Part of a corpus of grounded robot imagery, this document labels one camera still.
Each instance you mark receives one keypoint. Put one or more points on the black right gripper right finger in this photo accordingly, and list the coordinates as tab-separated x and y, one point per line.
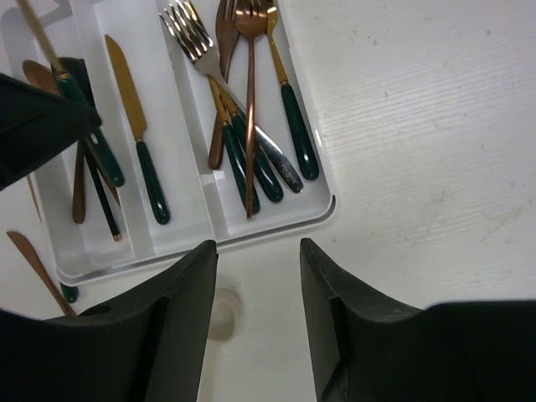
367	346

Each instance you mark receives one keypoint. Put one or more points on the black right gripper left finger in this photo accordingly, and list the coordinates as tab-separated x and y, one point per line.
146	344

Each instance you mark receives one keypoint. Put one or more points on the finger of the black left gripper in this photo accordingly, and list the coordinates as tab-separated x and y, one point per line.
36	126

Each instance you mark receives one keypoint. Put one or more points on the gold knife green handle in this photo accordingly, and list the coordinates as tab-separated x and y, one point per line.
70	293
95	141
138	124

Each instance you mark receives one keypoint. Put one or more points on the rose gold spoon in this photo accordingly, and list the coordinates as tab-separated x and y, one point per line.
42	77

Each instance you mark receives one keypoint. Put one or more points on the black spoon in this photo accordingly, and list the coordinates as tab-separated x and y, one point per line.
78	70

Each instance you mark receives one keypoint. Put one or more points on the rose gold knife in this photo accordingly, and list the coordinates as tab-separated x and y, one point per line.
31	256

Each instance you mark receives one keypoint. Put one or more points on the dark wooden fork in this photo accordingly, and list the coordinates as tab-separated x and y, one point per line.
227	36

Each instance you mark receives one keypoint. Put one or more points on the rose gold fork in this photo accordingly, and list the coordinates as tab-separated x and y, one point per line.
249	20

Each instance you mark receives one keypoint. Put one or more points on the white three-compartment tray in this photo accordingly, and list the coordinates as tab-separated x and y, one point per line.
180	113

